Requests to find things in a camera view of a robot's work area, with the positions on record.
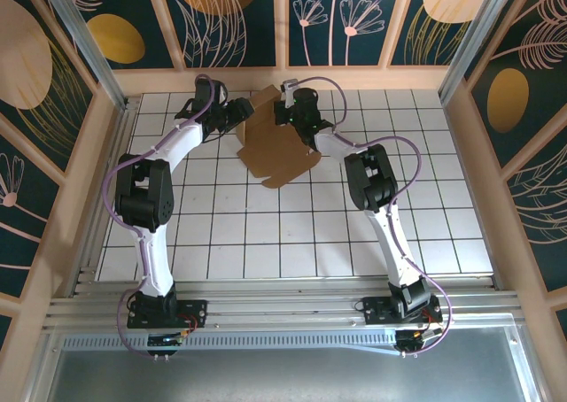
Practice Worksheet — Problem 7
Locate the brown cardboard paper box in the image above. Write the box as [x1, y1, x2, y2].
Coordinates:
[235, 84, 323, 189]

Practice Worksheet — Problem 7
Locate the grey metal sheet panel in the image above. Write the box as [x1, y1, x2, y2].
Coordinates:
[24, 321, 548, 402]

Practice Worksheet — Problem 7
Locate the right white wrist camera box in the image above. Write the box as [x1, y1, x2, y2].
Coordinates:
[280, 79, 301, 107]

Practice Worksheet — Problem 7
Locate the aluminium side rail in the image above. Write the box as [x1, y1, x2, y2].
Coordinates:
[70, 95, 142, 298]

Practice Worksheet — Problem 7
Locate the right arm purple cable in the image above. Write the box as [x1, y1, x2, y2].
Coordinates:
[296, 76, 454, 359]

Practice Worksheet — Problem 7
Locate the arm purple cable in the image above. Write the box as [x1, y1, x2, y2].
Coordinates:
[296, 76, 454, 359]
[102, 73, 218, 359]

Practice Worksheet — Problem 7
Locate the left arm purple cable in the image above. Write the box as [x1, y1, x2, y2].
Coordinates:
[102, 73, 218, 359]

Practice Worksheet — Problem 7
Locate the aluminium corner post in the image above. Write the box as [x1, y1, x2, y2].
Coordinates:
[37, 0, 129, 109]
[438, 0, 519, 104]

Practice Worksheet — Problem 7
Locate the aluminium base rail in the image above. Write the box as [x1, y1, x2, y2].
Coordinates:
[43, 275, 524, 332]

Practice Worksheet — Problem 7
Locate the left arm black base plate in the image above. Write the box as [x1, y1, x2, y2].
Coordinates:
[127, 298, 209, 330]

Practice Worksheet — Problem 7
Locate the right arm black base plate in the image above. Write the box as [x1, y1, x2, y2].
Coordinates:
[362, 296, 444, 328]

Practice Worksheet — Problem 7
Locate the slotted grey cable duct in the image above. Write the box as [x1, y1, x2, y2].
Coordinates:
[59, 330, 402, 354]

